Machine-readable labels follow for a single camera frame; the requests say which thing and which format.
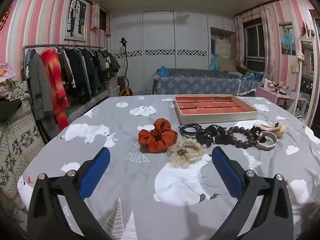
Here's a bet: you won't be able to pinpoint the white wardrobe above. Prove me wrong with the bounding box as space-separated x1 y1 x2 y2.
111 10 235 97

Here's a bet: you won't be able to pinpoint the red flower wall decoration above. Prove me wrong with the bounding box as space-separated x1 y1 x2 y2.
301 21 315 37

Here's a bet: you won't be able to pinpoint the black garment steamer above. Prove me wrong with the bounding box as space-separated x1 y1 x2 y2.
119 37 133 97

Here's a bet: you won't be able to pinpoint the dark cloth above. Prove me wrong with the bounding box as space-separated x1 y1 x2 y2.
0 99 23 123

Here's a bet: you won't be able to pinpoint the turquoise cloth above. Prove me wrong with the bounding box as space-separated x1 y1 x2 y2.
209 39 220 70

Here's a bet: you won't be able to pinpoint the beige hair clip with pompom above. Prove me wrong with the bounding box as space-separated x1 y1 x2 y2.
253 121 287 138

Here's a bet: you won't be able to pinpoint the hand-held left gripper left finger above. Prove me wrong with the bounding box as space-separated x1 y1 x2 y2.
27 147 118 240

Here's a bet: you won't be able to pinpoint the wall poster of couple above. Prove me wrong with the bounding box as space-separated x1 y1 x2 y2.
278 21 297 55

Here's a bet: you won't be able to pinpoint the bed with blue patterned cover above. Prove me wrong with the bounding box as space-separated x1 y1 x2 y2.
153 67 263 97

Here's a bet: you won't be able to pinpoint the orange fabric scrunchie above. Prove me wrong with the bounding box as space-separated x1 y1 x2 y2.
138 118 178 153

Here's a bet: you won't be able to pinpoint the black cord bracelet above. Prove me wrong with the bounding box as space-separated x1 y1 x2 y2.
178 123 203 138

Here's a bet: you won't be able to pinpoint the brown wooden bead bracelet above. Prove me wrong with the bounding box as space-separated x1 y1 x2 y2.
226 126 260 148

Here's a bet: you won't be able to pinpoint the cream and black bangle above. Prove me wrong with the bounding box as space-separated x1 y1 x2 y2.
254 131 278 150

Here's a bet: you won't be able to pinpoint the row of hanging clothes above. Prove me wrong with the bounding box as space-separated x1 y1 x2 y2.
25 47 122 130

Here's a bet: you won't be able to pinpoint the pink desk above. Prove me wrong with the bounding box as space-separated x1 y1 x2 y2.
255 86 308 110

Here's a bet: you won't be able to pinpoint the grey green cloth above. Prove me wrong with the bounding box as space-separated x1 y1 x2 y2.
0 79 31 101

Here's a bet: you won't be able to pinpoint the dark brown hair claw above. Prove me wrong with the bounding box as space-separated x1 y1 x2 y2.
195 129 213 147

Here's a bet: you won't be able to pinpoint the short pink curtain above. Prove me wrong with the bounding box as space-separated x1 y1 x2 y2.
105 11 112 35
91 1 100 30

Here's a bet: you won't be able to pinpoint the long pink floral curtain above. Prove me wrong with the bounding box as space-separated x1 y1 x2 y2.
260 4 279 78
235 15 247 67

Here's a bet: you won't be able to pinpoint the red wall ornament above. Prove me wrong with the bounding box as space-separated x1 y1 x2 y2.
0 5 12 30

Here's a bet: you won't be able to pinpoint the cream tray with red lining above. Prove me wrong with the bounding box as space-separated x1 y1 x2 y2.
174 94 258 123

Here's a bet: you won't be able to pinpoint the framed wedding picture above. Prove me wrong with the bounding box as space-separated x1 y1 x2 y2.
64 0 88 42

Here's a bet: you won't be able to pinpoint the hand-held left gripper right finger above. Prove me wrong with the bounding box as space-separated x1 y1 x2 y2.
209 146 294 240

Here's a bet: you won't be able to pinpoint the beige folded bedding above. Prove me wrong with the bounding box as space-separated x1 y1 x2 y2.
215 39 238 72

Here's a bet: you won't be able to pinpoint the white framed standing mirror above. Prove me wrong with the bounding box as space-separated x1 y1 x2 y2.
292 38 316 128

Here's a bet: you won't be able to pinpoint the window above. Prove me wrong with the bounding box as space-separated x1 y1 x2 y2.
244 24 265 72

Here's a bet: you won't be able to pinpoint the floral patterned cloth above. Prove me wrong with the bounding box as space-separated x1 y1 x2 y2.
0 100 48 210

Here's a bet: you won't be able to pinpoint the beige fluffy scrunchie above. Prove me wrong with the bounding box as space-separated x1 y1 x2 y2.
167 138 207 168

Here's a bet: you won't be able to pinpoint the metal clothes rack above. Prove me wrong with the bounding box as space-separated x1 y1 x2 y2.
22 44 105 67

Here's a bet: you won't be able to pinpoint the blue cloth bundle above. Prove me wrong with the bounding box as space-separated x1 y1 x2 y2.
157 66 171 77

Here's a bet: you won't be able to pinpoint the blue plush toys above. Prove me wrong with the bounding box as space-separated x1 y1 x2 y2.
244 71 263 80

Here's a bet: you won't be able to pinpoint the pink flower bouquet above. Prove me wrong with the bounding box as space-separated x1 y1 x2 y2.
0 63 16 82

